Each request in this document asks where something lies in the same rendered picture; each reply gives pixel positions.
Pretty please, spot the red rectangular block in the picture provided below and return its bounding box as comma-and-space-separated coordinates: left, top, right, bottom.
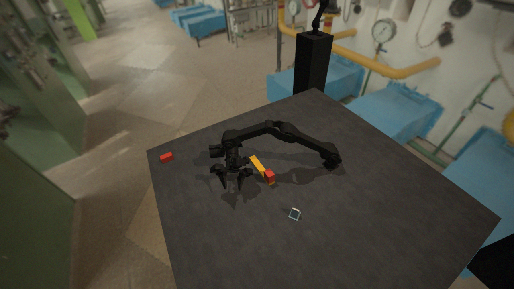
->
160, 152, 174, 164

